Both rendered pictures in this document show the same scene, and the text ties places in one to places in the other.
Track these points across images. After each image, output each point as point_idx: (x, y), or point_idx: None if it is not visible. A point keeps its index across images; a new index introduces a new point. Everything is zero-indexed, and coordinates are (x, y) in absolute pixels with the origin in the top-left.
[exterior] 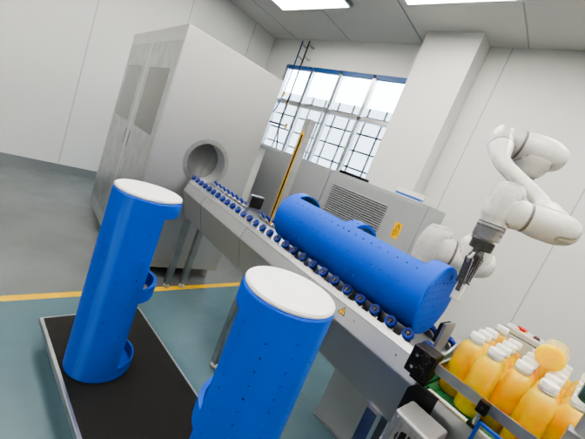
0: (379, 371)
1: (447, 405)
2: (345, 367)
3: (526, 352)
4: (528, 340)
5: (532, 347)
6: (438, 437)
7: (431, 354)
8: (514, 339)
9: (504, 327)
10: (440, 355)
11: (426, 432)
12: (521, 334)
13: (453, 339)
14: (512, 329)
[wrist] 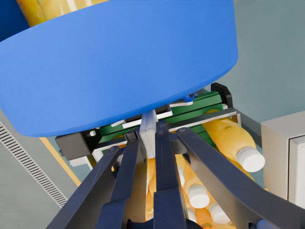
0: None
1: (100, 156)
2: None
3: (276, 167)
4: (292, 179)
5: (285, 179)
6: (82, 164)
7: (66, 155)
8: (283, 156)
9: (258, 162)
10: (80, 156)
11: (73, 161)
12: (295, 171)
13: (186, 100)
14: (295, 156)
